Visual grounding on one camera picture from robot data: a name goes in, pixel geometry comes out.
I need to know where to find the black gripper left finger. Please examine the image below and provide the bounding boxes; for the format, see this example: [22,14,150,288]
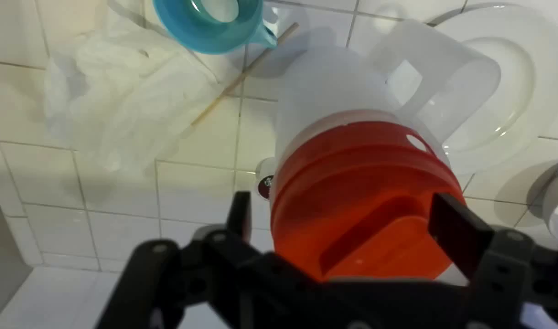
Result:
[94,190,330,329]

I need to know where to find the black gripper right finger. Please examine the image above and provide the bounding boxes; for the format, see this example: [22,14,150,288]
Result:
[428,191,558,329]

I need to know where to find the white ceramic bowl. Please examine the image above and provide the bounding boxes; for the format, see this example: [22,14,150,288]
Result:
[525,155,558,239]

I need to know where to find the translucent pitcher with red lid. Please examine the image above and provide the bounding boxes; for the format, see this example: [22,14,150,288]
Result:
[266,20,503,285]

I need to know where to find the crumpled clear plastic bag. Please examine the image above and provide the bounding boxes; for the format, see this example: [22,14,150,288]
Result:
[42,23,231,179]

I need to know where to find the white round plate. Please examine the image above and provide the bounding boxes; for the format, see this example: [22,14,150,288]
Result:
[432,1,558,175]

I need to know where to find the blue plastic measuring cup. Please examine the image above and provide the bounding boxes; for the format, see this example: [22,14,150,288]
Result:
[152,0,278,54]

